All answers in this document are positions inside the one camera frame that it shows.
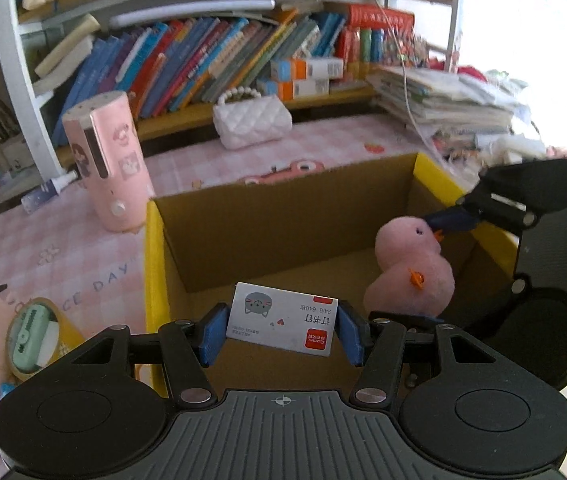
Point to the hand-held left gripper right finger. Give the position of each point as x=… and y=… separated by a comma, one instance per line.
x=353, y=332

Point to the pink checked tablecloth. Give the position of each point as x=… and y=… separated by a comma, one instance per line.
x=53, y=255

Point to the pink duck plush toy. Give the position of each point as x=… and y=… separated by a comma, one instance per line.
x=403, y=280

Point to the row of leaning books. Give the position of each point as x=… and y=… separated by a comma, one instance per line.
x=188, y=60

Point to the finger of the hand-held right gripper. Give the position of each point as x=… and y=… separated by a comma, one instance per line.
x=451, y=220
x=519, y=286

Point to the stack of papers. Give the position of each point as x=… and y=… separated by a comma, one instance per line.
x=438, y=95

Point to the small spray bottle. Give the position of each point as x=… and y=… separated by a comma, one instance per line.
x=43, y=195

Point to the red boxed book set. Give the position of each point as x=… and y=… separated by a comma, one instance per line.
x=358, y=45

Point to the pink cylindrical humidifier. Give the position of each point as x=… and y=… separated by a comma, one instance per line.
x=113, y=170

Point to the orange and white box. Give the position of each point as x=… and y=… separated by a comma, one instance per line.
x=293, y=89
x=308, y=67

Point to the thick red dictionary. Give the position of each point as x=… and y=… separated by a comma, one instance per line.
x=381, y=16

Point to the white quilted purse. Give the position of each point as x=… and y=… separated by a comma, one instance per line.
x=251, y=120

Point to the red cloth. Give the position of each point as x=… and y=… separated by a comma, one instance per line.
x=463, y=70

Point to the white tube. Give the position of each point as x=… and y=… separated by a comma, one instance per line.
x=188, y=7

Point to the cardboard box yellow rim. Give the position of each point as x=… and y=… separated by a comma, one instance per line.
x=288, y=230

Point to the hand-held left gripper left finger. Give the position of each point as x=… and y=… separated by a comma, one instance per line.
x=213, y=332

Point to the white staples box cat print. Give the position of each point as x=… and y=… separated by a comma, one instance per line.
x=283, y=320

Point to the white bookshelf frame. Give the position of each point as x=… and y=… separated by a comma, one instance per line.
x=18, y=85

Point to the small green gadget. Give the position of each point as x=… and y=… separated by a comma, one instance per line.
x=30, y=340

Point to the beige foam block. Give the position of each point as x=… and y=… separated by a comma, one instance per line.
x=58, y=72
x=70, y=40

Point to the yellow tape roll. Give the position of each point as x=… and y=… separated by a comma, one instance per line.
x=70, y=332

